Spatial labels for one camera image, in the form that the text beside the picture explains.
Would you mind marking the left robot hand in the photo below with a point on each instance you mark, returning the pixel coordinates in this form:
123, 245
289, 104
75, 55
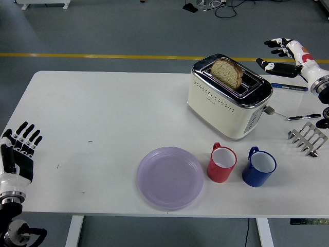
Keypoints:
25, 169

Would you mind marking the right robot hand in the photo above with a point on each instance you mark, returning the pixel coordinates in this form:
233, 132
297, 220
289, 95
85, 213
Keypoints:
312, 69

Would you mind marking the bread slice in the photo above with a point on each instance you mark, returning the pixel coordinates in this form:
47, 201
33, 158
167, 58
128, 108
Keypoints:
226, 73

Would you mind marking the purple plastic plate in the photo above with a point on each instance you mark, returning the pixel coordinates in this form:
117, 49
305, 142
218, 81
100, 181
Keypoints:
169, 178

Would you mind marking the blue marker pen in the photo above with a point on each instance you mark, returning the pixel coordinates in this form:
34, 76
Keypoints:
288, 87

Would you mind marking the black ballpoint pen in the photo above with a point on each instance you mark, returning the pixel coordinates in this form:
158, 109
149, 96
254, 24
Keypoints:
303, 117

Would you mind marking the silver toast rack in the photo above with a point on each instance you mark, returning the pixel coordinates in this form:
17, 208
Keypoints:
306, 140

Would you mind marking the white table leg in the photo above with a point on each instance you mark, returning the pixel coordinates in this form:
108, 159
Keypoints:
264, 231
74, 231

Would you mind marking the cream and chrome toaster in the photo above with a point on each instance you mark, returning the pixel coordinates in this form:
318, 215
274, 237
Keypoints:
218, 113

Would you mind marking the blue enamel mug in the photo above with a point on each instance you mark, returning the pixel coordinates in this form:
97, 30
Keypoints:
253, 177

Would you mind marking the yellow floor tape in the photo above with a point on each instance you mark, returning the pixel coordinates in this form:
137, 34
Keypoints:
77, 55

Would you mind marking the black foot pedal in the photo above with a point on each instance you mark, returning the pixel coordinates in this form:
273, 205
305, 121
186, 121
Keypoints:
190, 7

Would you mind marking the red enamel mug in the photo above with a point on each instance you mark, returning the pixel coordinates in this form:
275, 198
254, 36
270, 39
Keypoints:
218, 172

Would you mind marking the black table control panel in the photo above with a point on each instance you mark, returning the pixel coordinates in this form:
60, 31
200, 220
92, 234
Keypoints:
308, 221

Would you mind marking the white furniture base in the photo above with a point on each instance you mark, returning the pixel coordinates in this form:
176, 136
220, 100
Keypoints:
43, 2

